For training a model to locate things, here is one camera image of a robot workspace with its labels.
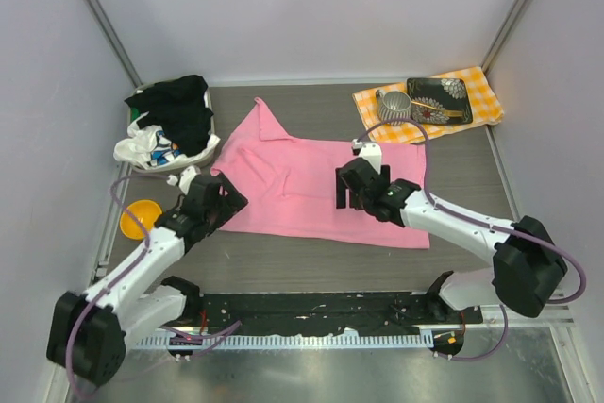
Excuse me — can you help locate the pink t shirt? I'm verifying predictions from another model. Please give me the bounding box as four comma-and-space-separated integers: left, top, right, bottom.
210, 98, 429, 249

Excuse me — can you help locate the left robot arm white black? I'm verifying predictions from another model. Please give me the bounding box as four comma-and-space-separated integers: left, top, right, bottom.
46, 166, 248, 387

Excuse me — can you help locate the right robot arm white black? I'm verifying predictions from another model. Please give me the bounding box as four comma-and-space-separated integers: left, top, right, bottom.
336, 158, 568, 323

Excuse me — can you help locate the grey laundry basket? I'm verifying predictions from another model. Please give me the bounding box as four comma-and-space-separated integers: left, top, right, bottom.
129, 84, 219, 176

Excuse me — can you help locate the orange plastic bowl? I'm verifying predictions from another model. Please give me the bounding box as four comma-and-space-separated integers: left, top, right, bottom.
119, 199, 162, 240

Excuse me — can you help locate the white printed t shirt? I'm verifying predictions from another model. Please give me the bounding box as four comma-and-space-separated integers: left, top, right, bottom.
113, 122, 221, 174

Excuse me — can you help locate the grey striped cup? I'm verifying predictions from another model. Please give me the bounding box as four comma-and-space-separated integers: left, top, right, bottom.
376, 89, 412, 126

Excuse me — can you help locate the black t shirt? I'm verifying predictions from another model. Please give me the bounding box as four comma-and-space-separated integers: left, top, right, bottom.
125, 75, 213, 156

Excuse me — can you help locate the gold spoon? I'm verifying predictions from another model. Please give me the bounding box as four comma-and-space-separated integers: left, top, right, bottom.
411, 100, 463, 117

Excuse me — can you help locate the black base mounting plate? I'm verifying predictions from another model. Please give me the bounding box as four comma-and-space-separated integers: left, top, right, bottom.
169, 292, 483, 337

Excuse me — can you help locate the black floral rectangular plate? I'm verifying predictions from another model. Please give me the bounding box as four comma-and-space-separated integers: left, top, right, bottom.
406, 77, 474, 126

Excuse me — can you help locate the orange checkered cloth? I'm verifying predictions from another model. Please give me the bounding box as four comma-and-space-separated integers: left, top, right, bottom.
352, 67, 504, 143

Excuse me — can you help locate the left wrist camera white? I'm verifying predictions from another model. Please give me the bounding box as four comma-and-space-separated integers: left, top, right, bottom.
167, 165, 201, 194

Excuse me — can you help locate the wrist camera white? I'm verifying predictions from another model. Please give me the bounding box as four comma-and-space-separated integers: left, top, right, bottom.
352, 139, 382, 174
167, 165, 201, 194

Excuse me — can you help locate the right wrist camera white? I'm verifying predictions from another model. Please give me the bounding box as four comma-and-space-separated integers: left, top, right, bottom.
352, 139, 382, 174

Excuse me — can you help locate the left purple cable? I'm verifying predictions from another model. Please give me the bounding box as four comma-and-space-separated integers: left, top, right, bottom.
65, 172, 244, 399

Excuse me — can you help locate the purple cable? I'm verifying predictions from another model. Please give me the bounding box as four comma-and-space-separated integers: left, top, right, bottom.
65, 172, 244, 399
352, 118, 587, 362

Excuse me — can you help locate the white slotted cable duct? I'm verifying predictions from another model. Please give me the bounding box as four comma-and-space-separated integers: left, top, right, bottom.
132, 329, 433, 351

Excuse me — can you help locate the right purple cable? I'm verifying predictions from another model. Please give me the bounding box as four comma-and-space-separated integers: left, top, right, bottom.
352, 118, 587, 362

